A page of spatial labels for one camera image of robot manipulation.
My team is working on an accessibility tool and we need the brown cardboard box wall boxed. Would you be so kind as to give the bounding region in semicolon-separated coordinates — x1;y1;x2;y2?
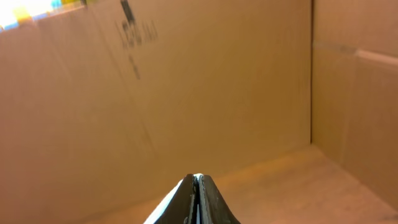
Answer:
1;1;397;223

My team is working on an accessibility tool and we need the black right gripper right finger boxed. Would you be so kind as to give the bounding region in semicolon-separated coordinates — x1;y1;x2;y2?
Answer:
198;175;240;224

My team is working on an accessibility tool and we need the light blue printed t-shirt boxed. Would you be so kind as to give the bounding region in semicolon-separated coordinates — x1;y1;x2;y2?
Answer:
143;172;205;224

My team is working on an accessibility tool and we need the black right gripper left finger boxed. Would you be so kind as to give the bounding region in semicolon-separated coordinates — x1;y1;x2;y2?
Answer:
154;173;198;224

